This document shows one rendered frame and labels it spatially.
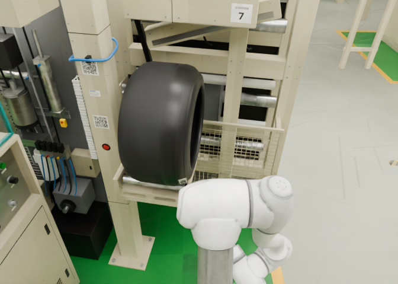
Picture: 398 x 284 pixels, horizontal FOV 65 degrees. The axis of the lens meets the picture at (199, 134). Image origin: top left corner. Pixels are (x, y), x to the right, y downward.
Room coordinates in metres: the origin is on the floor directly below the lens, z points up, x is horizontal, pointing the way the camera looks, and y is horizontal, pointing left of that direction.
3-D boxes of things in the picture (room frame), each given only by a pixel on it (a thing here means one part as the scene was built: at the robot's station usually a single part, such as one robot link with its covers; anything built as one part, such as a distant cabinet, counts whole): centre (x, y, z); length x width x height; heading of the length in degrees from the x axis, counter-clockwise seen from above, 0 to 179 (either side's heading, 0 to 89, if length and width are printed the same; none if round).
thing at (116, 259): (1.30, 0.47, 0.01); 0.27 x 0.27 x 0.02; 81
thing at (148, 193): (1.14, 0.23, 0.84); 0.36 x 0.09 x 0.06; 81
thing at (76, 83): (1.28, 0.56, 1.19); 0.05 x 0.04 x 0.48; 171
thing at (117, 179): (1.31, 0.39, 0.90); 0.40 x 0.03 x 0.10; 171
